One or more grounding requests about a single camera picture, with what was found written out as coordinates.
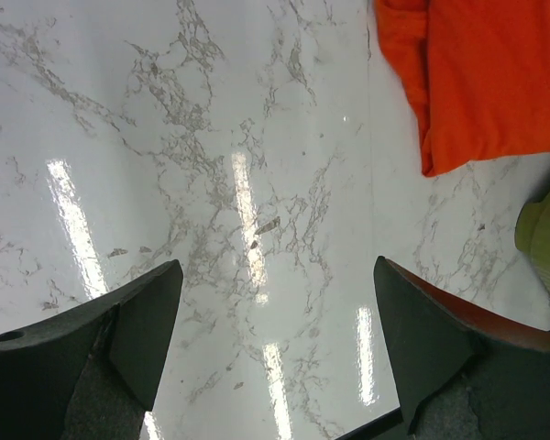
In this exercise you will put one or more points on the orange t shirt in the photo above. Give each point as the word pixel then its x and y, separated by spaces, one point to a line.
pixel 475 73

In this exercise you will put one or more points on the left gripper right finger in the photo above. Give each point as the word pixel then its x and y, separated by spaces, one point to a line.
pixel 460 371

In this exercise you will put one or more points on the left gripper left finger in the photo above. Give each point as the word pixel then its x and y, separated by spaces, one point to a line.
pixel 92 372

